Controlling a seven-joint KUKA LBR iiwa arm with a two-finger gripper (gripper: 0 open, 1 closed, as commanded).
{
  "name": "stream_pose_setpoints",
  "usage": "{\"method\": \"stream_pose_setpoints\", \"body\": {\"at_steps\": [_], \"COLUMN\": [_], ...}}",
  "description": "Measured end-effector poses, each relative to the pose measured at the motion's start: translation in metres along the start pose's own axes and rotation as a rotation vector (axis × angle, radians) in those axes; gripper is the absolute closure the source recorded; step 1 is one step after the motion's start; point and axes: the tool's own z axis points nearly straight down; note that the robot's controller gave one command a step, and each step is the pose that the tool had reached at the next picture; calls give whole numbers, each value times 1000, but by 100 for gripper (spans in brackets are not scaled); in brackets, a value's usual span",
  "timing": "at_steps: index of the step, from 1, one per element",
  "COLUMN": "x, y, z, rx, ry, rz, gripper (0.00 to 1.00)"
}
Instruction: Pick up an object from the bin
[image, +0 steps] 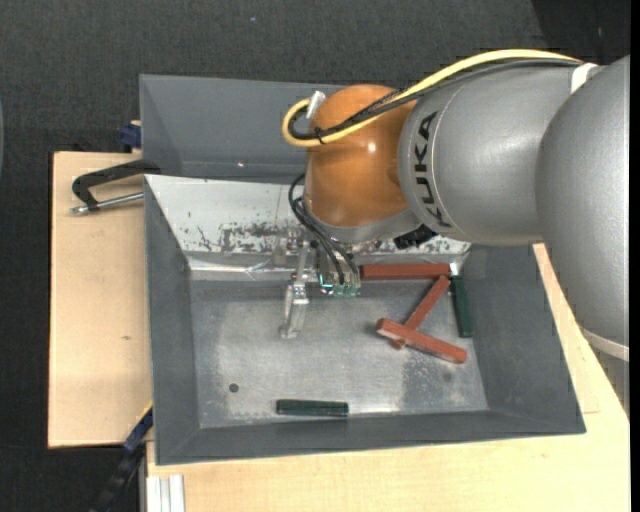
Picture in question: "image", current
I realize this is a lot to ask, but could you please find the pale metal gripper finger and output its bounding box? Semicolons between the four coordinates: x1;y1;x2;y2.
277;282;297;340
289;282;310;337

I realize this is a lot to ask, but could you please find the grey metal bin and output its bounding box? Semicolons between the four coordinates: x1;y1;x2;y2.
138;73;587;466

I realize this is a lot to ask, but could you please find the dark green flat block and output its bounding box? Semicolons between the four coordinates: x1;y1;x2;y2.
449;273;476;339
275;398;350;418

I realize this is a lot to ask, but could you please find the red-brown flat block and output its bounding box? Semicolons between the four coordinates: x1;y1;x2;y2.
358;263;453;282
390;274;452;351
375;317;469;365

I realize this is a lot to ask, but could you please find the pale wood flat board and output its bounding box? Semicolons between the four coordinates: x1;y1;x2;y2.
47;150;154;449

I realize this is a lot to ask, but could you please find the black cylinder on white bracket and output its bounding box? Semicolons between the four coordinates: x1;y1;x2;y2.
392;223;435;250

